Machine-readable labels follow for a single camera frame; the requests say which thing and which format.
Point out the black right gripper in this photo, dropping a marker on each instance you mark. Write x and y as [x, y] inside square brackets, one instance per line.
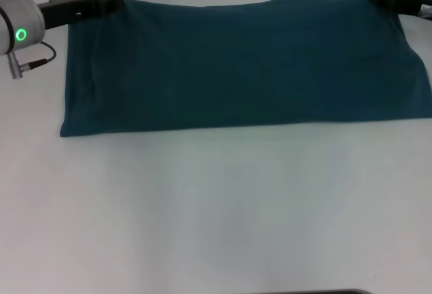
[410, 2]

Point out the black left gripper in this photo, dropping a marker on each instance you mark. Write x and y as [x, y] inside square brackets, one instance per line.
[71, 9]

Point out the teal blue printed t-shirt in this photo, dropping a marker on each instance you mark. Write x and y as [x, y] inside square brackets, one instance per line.
[236, 64]

